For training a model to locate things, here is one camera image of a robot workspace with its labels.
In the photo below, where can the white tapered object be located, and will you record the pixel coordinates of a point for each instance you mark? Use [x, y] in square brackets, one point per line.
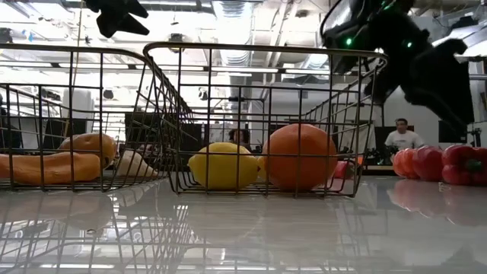
[133, 165]

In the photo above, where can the small black monitor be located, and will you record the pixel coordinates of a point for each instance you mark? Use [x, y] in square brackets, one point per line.
[452, 137]

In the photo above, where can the silver ceiling duct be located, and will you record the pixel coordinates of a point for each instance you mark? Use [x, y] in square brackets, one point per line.
[233, 26]

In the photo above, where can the person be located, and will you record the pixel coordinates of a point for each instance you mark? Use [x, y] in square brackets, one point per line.
[403, 140]
[237, 137]

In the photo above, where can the large black monitor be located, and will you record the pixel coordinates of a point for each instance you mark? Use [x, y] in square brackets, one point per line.
[137, 125]

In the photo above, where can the orange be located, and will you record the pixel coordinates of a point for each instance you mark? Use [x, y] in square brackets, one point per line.
[285, 167]

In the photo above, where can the black equipment stand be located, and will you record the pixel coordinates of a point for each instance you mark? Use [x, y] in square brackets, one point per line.
[475, 139]

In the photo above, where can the orange-yellow oval produce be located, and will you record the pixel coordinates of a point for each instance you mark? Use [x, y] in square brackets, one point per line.
[89, 144]

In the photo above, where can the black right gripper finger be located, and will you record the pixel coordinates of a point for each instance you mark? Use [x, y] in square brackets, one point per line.
[374, 87]

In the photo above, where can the small red round fruit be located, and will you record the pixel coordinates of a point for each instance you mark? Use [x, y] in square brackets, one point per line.
[428, 163]

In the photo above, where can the long orange pepper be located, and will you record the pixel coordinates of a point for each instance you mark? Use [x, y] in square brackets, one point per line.
[49, 169]

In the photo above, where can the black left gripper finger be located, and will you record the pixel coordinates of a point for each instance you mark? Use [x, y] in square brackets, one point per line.
[137, 7]
[118, 24]

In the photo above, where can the white column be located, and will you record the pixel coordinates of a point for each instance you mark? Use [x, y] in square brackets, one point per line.
[78, 108]

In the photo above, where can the grey horizontal pipe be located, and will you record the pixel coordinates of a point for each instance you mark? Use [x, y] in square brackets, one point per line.
[478, 77]

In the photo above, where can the red bell pepper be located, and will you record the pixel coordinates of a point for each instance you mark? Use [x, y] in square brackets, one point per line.
[456, 160]

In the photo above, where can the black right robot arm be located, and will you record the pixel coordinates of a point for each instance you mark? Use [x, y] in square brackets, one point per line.
[430, 76]

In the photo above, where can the round black ceiling fixture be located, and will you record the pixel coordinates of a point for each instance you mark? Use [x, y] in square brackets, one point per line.
[177, 39]

